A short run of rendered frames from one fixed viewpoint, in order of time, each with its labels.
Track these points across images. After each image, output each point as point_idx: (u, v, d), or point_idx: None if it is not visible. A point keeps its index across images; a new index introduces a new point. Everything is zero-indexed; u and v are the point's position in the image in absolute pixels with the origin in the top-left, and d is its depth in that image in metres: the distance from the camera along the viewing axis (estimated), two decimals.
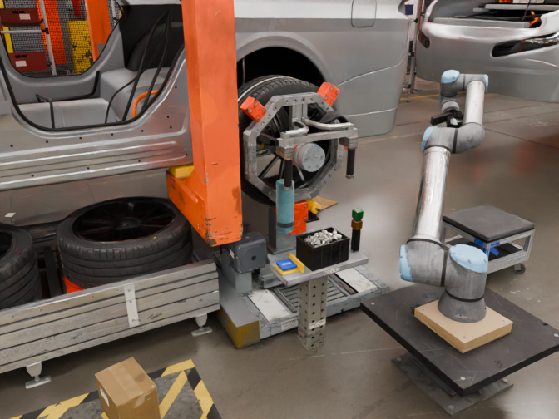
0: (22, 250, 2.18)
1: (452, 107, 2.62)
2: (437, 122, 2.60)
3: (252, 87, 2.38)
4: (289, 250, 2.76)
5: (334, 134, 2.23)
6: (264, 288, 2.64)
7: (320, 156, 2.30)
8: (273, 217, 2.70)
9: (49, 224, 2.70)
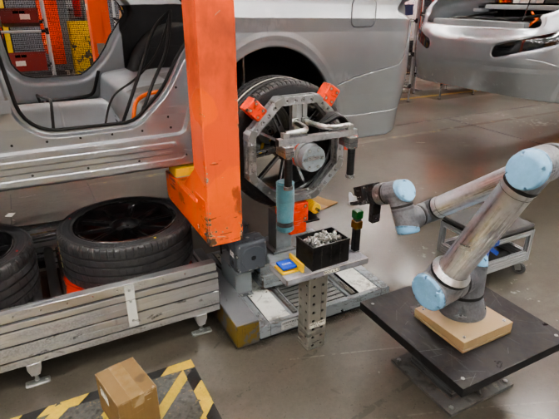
0: (22, 250, 2.18)
1: None
2: (370, 214, 2.10)
3: (252, 87, 2.38)
4: (289, 250, 2.76)
5: (334, 134, 2.23)
6: (264, 288, 2.64)
7: (320, 156, 2.30)
8: (273, 217, 2.70)
9: (49, 224, 2.70)
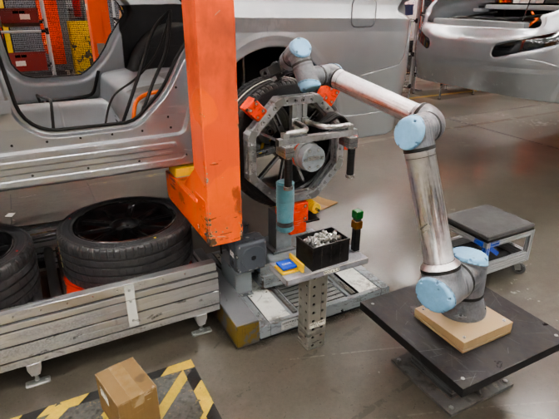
0: (22, 250, 2.18)
1: (291, 68, 2.19)
2: None
3: (252, 87, 2.38)
4: (289, 250, 2.76)
5: (334, 134, 2.23)
6: (264, 288, 2.64)
7: (320, 156, 2.30)
8: (273, 217, 2.70)
9: (49, 224, 2.70)
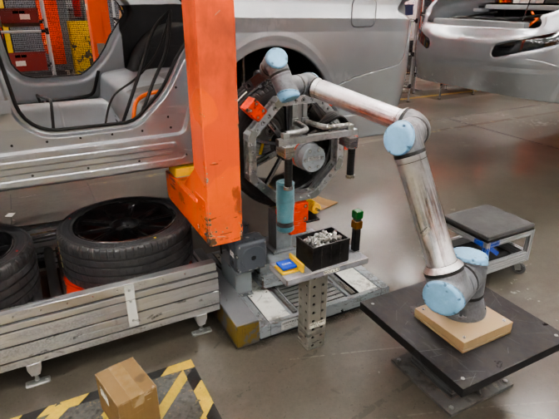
0: (22, 250, 2.18)
1: None
2: None
3: (240, 97, 2.37)
4: (289, 250, 2.76)
5: (334, 134, 2.23)
6: (264, 288, 2.64)
7: (320, 156, 2.30)
8: (273, 217, 2.70)
9: (49, 224, 2.70)
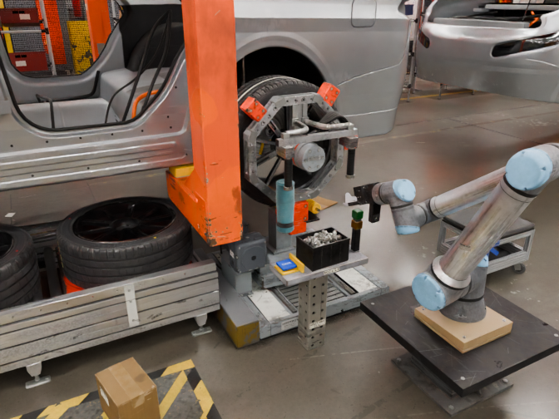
0: (22, 250, 2.18)
1: None
2: (370, 214, 2.10)
3: (240, 97, 2.37)
4: (289, 250, 2.76)
5: (334, 134, 2.23)
6: (264, 288, 2.64)
7: (320, 156, 2.30)
8: (273, 217, 2.70)
9: (49, 224, 2.70)
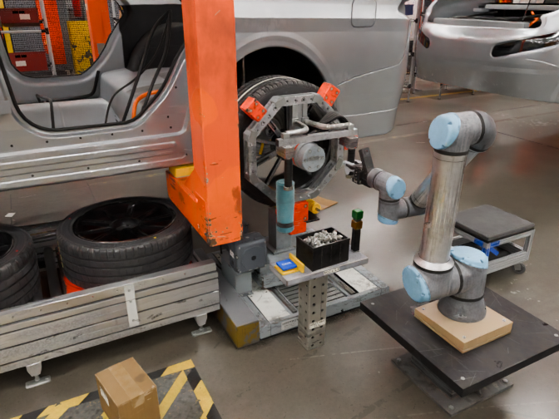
0: (22, 250, 2.18)
1: (368, 178, 2.16)
2: None
3: (240, 97, 2.37)
4: (289, 250, 2.76)
5: (334, 134, 2.23)
6: (264, 288, 2.64)
7: (320, 156, 2.30)
8: (273, 217, 2.70)
9: (49, 224, 2.70)
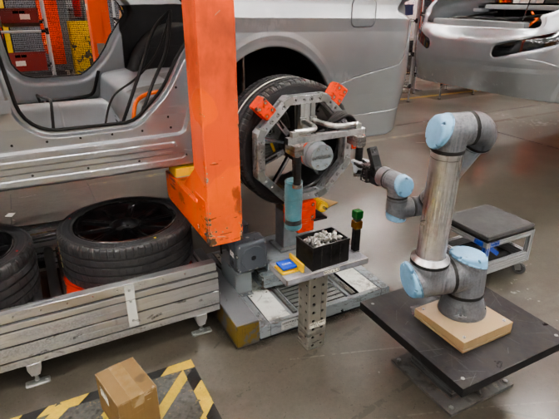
0: (22, 250, 2.18)
1: (376, 176, 2.18)
2: None
3: (249, 96, 2.39)
4: None
5: (343, 133, 2.25)
6: (264, 288, 2.64)
7: (328, 155, 2.32)
8: (280, 215, 2.72)
9: (49, 224, 2.70)
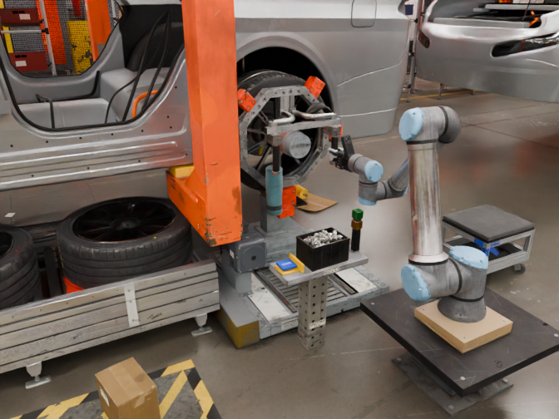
0: (22, 250, 2.18)
1: (349, 163, 2.35)
2: None
3: None
4: (279, 234, 2.95)
5: (319, 123, 2.42)
6: None
7: (306, 144, 2.49)
8: (264, 202, 2.89)
9: (49, 224, 2.70)
